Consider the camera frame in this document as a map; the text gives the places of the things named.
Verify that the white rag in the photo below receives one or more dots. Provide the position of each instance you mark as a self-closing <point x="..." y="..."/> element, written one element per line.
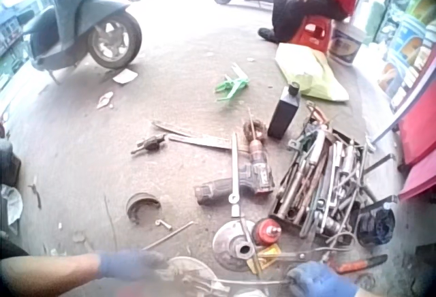
<point x="12" y="203"/>

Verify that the crumpled paper scrap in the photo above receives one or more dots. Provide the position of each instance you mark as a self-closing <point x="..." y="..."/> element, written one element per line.
<point x="104" y="100"/>

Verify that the red metal cabinet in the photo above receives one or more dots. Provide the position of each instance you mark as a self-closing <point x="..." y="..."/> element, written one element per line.
<point x="420" y="140"/>

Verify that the shelf of goods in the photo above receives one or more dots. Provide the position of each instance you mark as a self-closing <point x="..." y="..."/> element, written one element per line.
<point x="13" y="45"/>

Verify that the small metal hook bolt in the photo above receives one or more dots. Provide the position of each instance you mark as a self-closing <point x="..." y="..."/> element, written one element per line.
<point x="163" y="223"/>

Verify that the yellow packet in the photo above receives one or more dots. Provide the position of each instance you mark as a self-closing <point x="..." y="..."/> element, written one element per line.
<point x="267" y="257"/>

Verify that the white plastic bucket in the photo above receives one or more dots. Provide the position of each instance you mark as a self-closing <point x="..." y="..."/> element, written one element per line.
<point x="345" y="45"/>

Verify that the person's right hand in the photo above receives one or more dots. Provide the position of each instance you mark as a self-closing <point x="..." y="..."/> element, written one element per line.
<point x="320" y="281"/>

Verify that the grey scooter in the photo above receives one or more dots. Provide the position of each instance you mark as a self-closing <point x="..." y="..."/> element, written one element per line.
<point x="81" y="21"/>

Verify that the thin metal rod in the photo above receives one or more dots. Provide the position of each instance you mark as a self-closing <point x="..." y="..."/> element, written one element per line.
<point x="252" y="281"/>

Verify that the red oil can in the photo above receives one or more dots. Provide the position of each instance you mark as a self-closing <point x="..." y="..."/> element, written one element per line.
<point x="266" y="231"/>

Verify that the round metal cover part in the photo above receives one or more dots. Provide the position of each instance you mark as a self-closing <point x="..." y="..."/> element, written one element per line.
<point x="190" y="274"/>

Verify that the dark machine part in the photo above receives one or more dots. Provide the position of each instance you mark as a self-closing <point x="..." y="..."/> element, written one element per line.
<point x="8" y="164"/>

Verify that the tool tray with tools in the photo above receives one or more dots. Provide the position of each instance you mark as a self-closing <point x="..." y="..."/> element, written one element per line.
<point x="323" y="181"/>

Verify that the red plastic stool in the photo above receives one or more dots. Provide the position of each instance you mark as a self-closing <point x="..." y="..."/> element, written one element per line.
<point x="311" y="33"/>

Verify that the person's left hand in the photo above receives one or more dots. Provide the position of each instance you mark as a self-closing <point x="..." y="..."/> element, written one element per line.
<point x="126" y="264"/>

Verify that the white paper sheet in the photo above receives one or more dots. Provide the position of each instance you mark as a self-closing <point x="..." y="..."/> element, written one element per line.
<point x="125" y="76"/>

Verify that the person's left fingers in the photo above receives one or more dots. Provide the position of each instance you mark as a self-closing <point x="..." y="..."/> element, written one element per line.
<point x="155" y="262"/>

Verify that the black oil bottle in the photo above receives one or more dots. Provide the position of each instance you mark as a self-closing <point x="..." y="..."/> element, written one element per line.
<point x="282" y="113"/>

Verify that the black round engine part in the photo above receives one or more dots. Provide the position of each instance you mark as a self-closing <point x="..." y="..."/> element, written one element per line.
<point x="376" y="223"/>

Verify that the rusty brake shoe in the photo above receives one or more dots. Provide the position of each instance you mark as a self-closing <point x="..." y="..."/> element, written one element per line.
<point x="141" y="205"/>

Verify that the silver pulley disc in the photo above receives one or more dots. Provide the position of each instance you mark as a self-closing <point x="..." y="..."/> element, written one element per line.
<point x="231" y="246"/>

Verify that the long metal axle rod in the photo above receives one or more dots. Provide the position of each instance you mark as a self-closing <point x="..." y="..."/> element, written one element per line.
<point x="168" y="235"/>

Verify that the long flat metal blade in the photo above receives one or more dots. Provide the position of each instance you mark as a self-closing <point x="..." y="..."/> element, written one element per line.
<point x="201" y="138"/>

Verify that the shelf of paint cans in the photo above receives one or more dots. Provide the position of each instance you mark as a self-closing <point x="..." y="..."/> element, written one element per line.
<point x="405" y="38"/>

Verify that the green plastic tool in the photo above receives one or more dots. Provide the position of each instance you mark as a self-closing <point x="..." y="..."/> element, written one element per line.
<point x="233" y="86"/>

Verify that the long silver wrench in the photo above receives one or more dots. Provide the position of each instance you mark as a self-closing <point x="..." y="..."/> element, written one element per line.
<point x="234" y="171"/>

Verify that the yellow-green plastic bag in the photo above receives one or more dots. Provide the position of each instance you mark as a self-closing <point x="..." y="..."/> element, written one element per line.
<point x="311" y="72"/>

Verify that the long metal pliers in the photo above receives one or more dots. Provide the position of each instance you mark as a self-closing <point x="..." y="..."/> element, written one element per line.
<point x="293" y="255"/>

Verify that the person's right fingers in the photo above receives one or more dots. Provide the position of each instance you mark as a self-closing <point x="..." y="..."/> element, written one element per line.
<point x="297" y="281"/>

